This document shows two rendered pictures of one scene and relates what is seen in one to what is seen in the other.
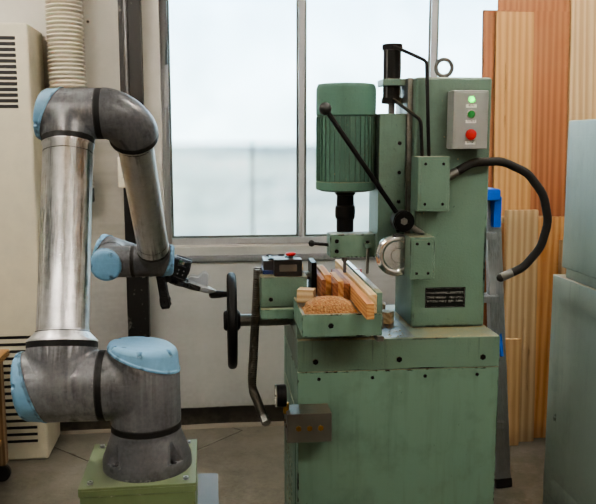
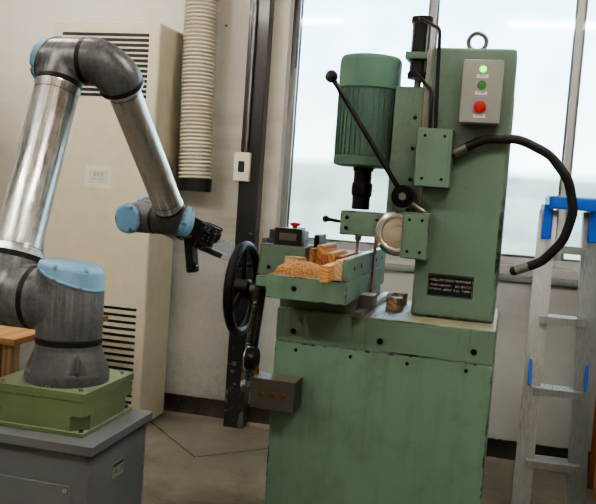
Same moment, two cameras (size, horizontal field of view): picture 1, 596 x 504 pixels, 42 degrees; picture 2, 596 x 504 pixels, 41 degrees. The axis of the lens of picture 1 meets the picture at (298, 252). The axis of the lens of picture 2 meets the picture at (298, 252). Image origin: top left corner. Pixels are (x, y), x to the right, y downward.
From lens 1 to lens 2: 83 cm
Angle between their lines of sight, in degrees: 21
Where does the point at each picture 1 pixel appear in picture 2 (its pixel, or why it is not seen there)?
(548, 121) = not seen: outside the picture
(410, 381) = (391, 367)
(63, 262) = (22, 183)
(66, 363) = (1, 268)
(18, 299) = (128, 273)
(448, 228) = (458, 210)
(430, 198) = (428, 172)
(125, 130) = (101, 74)
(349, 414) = (324, 392)
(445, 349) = (431, 337)
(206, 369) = not seen: hidden behind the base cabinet
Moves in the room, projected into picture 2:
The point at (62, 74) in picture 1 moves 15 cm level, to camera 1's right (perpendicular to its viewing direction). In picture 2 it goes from (191, 70) to (221, 71)
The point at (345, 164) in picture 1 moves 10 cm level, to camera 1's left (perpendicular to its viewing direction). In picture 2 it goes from (355, 136) to (321, 135)
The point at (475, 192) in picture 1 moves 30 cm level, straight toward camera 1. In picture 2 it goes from (491, 173) to (445, 166)
